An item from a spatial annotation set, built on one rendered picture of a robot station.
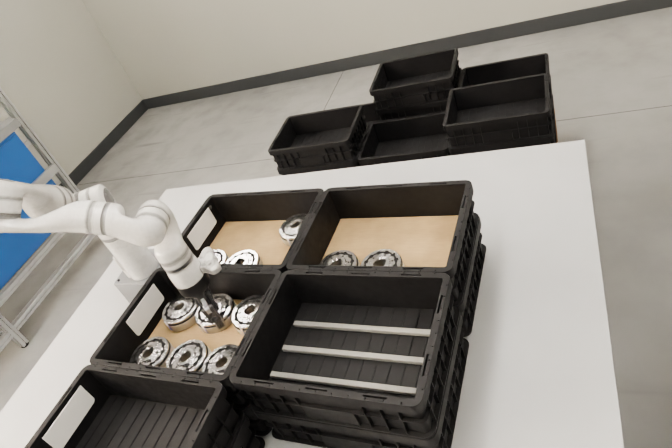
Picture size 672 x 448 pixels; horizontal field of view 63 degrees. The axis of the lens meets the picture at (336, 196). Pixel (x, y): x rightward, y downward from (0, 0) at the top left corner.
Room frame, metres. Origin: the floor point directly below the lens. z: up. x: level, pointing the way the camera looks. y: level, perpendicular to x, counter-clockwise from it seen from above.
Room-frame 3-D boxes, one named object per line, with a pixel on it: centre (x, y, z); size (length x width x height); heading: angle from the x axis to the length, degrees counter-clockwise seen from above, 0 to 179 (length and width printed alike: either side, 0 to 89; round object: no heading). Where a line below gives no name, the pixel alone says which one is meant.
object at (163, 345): (0.99, 0.56, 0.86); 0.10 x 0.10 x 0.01
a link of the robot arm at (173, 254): (1.03, 0.38, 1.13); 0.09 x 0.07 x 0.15; 167
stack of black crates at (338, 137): (2.26, -0.03, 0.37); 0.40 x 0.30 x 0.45; 61
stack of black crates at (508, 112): (1.88, -0.74, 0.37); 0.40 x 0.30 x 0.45; 61
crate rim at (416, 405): (0.77, 0.09, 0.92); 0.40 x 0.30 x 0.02; 57
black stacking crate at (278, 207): (1.24, 0.27, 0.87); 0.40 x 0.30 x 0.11; 57
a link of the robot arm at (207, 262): (1.02, 0.36, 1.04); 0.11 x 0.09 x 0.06; 102
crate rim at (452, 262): (1.02, -0.07, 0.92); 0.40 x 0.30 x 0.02; 57
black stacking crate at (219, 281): (0.99, 0.43, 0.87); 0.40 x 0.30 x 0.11; 57
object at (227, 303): (1.05, 0.39, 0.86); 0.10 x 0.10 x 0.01
